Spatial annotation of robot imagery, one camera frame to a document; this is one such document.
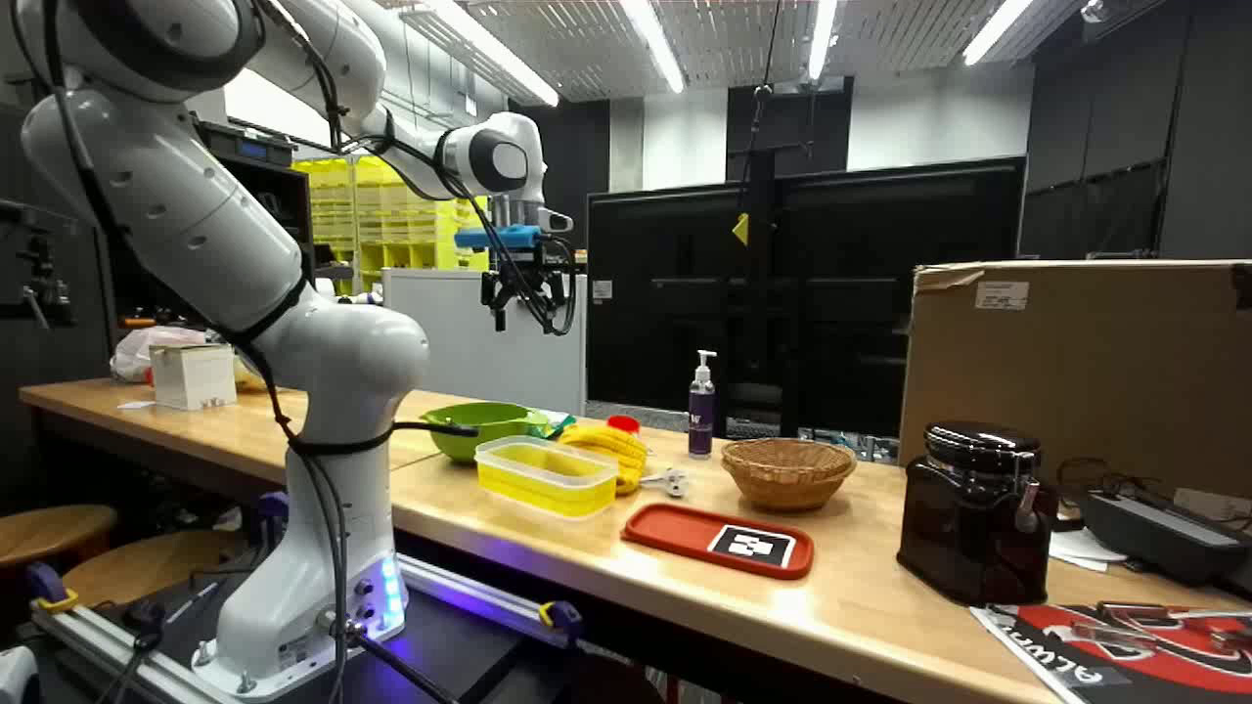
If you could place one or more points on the red measuring cup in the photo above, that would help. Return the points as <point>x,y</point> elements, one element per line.
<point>625,425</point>

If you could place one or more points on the white plastic bag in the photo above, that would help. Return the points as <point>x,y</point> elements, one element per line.
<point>142,352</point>

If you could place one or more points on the ceiling light strip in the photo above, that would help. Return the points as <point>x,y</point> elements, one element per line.
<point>492,47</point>
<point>822,33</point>
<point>651,42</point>
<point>1001,29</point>

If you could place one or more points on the large cardboard box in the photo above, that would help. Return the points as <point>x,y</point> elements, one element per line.
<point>1079,378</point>

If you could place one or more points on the clear yellow tinted container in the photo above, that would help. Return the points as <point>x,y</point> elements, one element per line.
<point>547,473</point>

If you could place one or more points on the purple hand sanitizer bottle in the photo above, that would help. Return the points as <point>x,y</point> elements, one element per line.
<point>702,403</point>

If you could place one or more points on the small white object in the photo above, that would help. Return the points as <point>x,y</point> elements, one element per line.
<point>672,482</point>

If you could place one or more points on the black camera stand pole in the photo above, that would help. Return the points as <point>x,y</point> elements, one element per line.
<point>764,261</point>

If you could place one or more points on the wall tool rack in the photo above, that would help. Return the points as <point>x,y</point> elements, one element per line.
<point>33,269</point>

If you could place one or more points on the black flat device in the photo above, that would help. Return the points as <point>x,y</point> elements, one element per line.
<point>1161,535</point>

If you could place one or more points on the woven wicker basket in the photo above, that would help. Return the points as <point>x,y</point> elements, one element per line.
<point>787,472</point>

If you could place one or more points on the round wooden stool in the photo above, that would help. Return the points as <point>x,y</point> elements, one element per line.
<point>145,567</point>
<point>49,535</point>

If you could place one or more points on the yellow storage bin rack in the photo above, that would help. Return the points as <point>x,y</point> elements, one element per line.
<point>378,220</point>

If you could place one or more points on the small white box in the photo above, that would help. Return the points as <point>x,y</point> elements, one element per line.
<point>195,378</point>

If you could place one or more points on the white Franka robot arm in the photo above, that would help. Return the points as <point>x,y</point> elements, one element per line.
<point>198,220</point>

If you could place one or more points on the green plastic bowl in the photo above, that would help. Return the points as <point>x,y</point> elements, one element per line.
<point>470,430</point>

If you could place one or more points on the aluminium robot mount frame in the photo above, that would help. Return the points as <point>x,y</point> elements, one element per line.
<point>119,652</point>

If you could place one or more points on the large black screen panel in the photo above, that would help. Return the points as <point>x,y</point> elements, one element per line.
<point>848,300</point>

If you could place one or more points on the red black printed poster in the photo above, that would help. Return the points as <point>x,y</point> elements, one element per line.
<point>1135,647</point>

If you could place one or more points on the red tray with tag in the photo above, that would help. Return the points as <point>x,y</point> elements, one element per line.
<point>692,528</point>

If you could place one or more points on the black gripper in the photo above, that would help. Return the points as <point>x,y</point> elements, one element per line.
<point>525,265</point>

